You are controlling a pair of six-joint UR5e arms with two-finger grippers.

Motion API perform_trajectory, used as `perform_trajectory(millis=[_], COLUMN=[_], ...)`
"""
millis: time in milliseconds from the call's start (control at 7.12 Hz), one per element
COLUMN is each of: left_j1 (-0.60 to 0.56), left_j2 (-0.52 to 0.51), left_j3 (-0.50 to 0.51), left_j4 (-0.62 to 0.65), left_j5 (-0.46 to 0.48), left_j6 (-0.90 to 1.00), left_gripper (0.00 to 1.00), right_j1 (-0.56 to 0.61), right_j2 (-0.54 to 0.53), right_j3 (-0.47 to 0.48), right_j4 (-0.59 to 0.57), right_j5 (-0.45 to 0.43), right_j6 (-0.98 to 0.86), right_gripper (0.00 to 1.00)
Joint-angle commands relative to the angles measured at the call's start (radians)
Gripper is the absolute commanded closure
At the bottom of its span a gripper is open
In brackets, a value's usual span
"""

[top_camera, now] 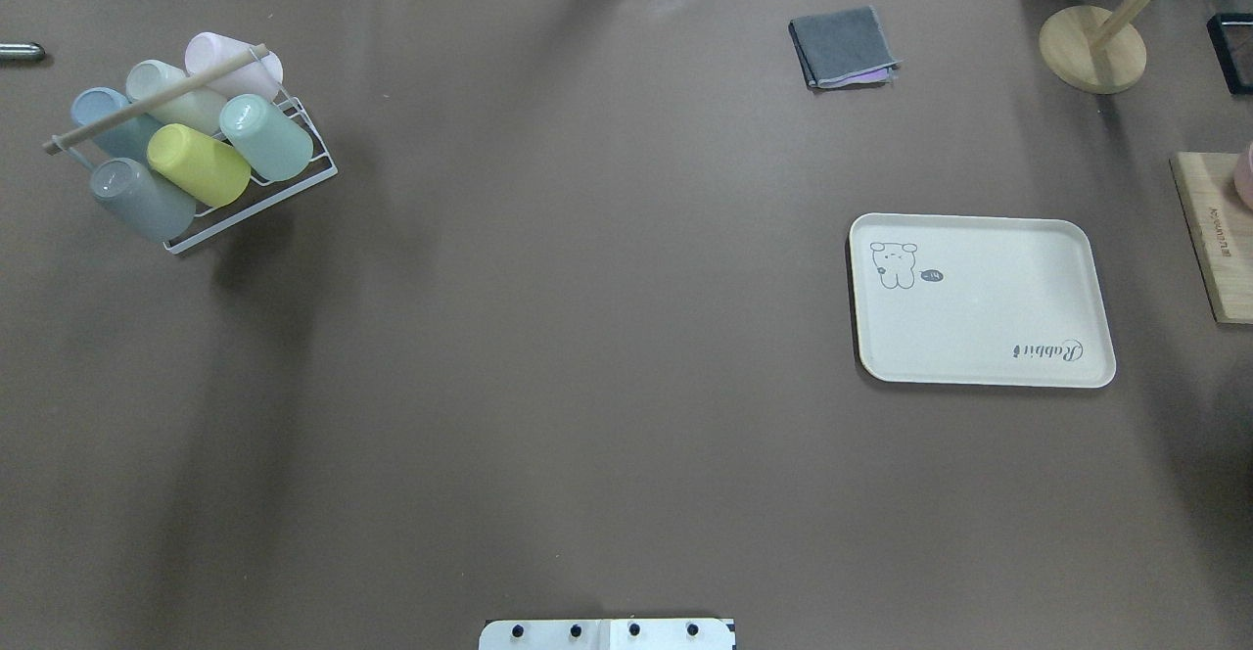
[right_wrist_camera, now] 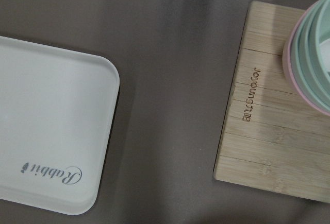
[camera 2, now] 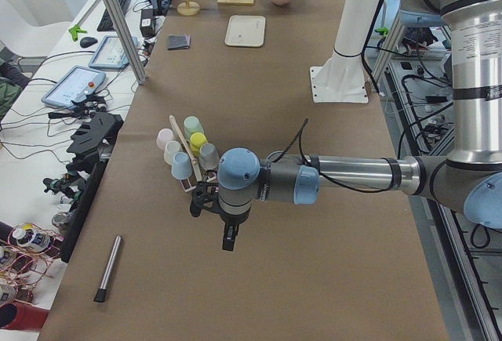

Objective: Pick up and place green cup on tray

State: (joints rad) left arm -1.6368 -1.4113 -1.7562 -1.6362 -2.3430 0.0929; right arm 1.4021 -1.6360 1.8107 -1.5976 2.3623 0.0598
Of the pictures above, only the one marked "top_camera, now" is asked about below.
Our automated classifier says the folded grey cloth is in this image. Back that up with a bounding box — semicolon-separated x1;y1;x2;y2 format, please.
788;5;900;91

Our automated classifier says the yellow plastic cup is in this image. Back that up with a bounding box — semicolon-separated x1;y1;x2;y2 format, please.
147;123;252;208

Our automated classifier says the white wire cup rack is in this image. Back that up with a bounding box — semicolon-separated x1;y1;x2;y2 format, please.
43;31;340;254

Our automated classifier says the cream white plastic cup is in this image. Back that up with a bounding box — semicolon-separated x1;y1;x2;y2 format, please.
125;60;227;137

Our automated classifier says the wooden cutting board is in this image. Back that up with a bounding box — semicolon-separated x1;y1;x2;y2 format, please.
1172;152;1252;326

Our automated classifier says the green plastic cup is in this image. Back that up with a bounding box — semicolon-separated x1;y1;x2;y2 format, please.
219;93;315;182

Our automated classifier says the grey plastic cup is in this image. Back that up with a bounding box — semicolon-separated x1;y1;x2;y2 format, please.
89;158;197;243

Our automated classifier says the pink plastic cup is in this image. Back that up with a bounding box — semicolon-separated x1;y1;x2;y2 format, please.
184;33;284;104

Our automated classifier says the light blue plastic cup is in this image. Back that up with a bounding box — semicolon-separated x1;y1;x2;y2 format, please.
70;86;163;163

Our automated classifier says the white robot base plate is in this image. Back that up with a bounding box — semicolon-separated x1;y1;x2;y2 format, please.
477;616;737;649

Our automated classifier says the pink ceramic bowl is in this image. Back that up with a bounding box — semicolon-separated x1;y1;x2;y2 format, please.
1233;143;1253;209

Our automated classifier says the wooden mug tree stand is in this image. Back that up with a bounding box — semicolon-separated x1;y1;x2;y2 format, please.
1037;0;1150;94

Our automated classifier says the black tray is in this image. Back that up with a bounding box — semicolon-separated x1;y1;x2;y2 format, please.
1205;13;1252;94

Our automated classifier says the cream rabbit print tray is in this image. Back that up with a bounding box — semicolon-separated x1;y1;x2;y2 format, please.
850;212;1116;389

